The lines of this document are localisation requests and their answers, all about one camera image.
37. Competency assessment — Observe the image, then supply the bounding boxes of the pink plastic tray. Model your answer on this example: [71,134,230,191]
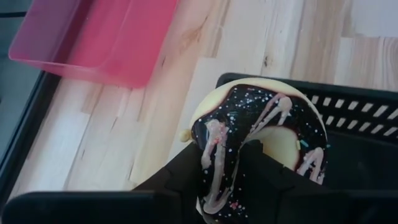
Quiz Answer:
[8,0,178,90]

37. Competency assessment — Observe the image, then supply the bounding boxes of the black plastic slotted basket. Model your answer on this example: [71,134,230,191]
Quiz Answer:
[216,72,398,194]

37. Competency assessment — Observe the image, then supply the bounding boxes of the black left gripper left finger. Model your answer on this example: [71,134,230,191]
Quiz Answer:
[133,141,206,224]

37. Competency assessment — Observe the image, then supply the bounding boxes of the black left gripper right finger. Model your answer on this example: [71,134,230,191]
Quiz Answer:
[238,139,330,224]

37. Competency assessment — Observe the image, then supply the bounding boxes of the black aluminium table frame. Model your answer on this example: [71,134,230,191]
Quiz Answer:
[0,70,62,215]

